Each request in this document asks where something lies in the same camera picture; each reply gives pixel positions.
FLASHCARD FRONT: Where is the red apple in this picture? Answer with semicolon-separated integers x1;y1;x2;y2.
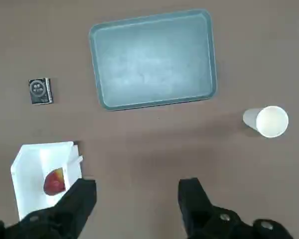
43;167;66;197

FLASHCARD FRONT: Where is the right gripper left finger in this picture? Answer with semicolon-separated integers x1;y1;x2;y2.
0;178;97;239

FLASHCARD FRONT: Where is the white plastic bin box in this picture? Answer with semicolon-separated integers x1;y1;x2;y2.
10;141;84;221

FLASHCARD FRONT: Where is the small black printed box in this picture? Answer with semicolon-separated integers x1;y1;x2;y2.
28;77;53;105

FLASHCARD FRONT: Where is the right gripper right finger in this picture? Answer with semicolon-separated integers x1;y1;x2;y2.
178;177;294;239

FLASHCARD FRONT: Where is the gray rectangular tray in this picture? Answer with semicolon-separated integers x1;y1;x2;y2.
89;8;218;112

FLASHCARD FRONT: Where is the white paper cup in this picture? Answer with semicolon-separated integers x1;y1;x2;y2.
242;106;289;138

